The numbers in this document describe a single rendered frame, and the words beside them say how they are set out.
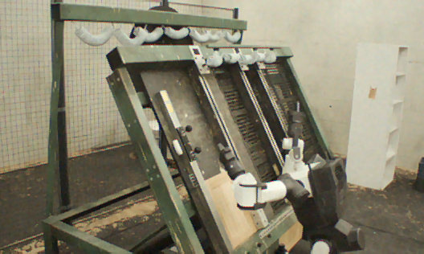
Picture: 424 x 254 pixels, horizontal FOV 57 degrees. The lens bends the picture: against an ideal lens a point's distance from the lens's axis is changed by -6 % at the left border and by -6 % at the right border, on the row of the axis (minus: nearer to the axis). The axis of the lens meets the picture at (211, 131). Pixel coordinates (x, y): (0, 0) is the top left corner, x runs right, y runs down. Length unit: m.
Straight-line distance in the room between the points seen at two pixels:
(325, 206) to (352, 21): 5.77
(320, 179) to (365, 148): 4.10
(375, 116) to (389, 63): 0.76
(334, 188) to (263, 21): 6.62
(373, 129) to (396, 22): 2.11
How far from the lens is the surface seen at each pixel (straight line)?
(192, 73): 2.58
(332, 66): 7.77
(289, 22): 8.18
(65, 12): 2.50
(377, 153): 6.15
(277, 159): 2.94
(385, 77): 5.99
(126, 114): 2.12
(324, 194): 2.14
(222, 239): 2.25
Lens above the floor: 2.01
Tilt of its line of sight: 13 degrees down
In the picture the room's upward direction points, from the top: 2 degrees clockwise
